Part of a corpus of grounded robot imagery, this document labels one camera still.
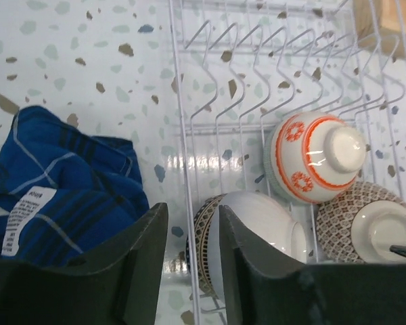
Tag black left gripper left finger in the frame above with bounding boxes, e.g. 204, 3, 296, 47
0, 202, 168, 324

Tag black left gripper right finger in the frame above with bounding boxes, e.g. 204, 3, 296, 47
219, 205, 406, 324

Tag brown lattice pattern bowl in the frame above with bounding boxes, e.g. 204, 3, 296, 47
315, 181, 406, 263

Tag plain white bowl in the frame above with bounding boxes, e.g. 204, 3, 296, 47
208, 191, 308, 301

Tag orange floral pattern bowl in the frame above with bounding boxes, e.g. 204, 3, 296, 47
271, 112, 366, 204

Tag white wire dish rack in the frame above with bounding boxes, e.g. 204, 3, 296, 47
169, 1, 406, 324

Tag pale green bowl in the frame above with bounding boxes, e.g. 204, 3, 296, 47
263, 130, 289, 200

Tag blue plaid cloth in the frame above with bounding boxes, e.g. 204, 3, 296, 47
0, 106, 150, 267

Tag wooden clothes stand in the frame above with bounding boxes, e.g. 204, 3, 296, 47
353, 1, 406, 60

